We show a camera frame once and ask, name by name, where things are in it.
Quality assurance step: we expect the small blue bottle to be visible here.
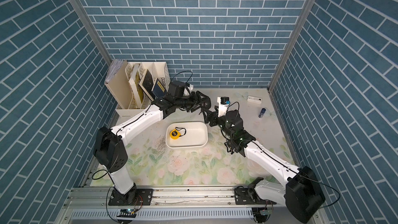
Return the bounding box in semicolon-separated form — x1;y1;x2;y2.
259;108;266;118

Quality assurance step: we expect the beige folder with papers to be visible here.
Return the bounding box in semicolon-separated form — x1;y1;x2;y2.
105;59;132;109

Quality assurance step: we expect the white desktop file organizer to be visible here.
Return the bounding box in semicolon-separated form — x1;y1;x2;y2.
108;61;171;118

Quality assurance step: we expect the floral table mat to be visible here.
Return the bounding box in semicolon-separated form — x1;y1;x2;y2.
90;88;299;187

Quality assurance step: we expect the yellow tape measure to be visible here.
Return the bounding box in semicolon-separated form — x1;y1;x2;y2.
170;127;187;140

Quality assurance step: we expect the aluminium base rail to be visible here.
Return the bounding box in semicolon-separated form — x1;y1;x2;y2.
65;186;321;209

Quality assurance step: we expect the white storage box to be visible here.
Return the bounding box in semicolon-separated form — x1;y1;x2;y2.
165;121;208;149

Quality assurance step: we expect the blue book in organizer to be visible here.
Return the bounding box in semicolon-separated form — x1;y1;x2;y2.
151;79;167;99

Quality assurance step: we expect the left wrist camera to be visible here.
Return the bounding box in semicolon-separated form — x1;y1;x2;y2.
183;83;194;96

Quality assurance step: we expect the small white rectangular box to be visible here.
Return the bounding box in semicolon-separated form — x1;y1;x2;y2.
247;95;262;104

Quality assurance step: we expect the right green circuit board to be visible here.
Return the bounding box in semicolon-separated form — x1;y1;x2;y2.
259;209;272;216

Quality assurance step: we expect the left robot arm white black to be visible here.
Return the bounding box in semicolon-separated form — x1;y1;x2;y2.
93;81;211;195

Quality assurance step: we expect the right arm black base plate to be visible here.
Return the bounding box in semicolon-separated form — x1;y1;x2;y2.
234;186;276;205

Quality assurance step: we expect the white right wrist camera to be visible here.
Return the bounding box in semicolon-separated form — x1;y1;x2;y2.
217;96;230;117

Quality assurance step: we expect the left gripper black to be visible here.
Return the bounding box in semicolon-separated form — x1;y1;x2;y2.
173;90;209;112

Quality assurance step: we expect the left green circuit board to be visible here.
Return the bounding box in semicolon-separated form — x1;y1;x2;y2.
117;208;137;218

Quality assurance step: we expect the black notebook in organizer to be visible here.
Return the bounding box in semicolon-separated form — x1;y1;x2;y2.
139;69;155;101

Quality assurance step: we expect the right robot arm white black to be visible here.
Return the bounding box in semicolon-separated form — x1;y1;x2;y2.
202;110;325;224

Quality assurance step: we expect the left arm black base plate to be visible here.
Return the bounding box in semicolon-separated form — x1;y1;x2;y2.
108;188;153;207

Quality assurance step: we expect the green circuit board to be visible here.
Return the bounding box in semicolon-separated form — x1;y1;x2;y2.
259;209;272;216
117;208;137;218

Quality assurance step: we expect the white vented cable duct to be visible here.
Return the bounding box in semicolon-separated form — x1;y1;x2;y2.
70;207;254;221

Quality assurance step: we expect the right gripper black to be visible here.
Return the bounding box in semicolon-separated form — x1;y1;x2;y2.
203;106;234;141

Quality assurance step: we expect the white book in organizer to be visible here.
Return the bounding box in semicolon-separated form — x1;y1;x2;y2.
129;64;144;108

